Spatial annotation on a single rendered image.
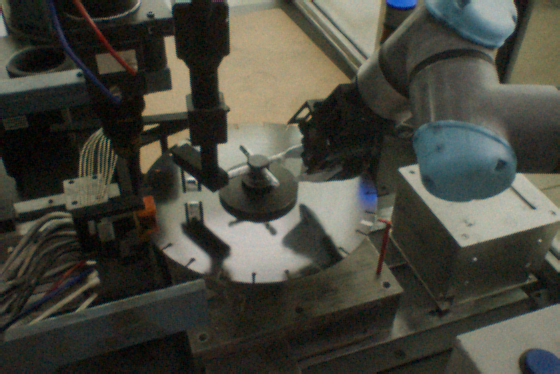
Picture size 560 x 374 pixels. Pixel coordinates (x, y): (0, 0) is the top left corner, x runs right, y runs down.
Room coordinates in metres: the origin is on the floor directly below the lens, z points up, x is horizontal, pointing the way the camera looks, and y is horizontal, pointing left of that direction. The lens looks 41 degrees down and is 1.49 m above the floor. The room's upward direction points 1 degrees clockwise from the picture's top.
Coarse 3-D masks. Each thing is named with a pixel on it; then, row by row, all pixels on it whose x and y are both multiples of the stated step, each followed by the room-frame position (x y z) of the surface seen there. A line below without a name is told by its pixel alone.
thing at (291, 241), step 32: (256, 128) 0.76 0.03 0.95; (288, 128) 0.76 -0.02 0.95; (160, 160) 0.67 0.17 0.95; (224, 160) 0.68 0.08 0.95; (288, 160) 0.68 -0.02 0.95; (160, 192) 0.60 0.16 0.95; (320, 192) 0.61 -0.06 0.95; (352, 192) 0.61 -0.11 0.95; (160, 224) 0.54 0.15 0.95; (192, 224) 0.54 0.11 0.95; (224, 224) 0.54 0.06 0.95; (256, 224) 0.55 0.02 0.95; (288, 224) 0.55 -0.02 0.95; (320, 224) 0.55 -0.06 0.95; (352, 224) 0.55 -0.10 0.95; (192, 256) 0.49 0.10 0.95; (224, 256) 0.49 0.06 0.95; (256, 256) 0.49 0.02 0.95; (288, 256) 0.49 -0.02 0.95; (320, 256) 0.49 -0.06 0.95
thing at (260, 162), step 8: (248, 152) 0.63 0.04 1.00; (248, 160) 0.61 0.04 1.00; (256, 160) 0.61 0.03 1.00; (264, 160) 0.61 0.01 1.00; (272, 160) 0.62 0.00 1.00; (280, 160) 0.63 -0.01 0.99; (240, 168) 0.60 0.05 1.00; (248, 168) 0.60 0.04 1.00; (256, 168) 0.60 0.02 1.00; (264, 168) 0.60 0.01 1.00; (232, 176) 0.59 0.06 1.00; (256, 176) 0.60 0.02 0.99; (264, 176) 0.59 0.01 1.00; (272, 176) 0.58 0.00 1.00; (272, 184) 0.57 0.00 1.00
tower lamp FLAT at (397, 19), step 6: (390, 6) 0.83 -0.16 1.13; (414, 6) 0.83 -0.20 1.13; (384, 12) 0.84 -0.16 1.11; (390, 12) 0.82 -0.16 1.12; (396, 12) 0.82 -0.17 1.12; (402, 12) 0.82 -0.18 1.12; (408, 12) 0.82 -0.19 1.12; (384, 18) 0.84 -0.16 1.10; (390, 18) 0.82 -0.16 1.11; (396, 18) 0.82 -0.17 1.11; (402, 18) 0.82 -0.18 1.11; (390, 24) 0.82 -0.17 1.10; (396, 24) 0.82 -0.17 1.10
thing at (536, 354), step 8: (528, 352) 0.39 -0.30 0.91; (536, 352) 0.39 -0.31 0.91; (544, 352) 0.39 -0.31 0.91; (528, 360) 0.38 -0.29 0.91; (536, 360) 0.38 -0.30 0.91; (544, 360) 0.38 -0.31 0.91; (552, 360) 0.38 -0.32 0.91; (528, 368) 0.37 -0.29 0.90; (536, 368) 0.37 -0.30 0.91; (544, 368) 0.37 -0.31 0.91; (552, 368) 0.37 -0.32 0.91
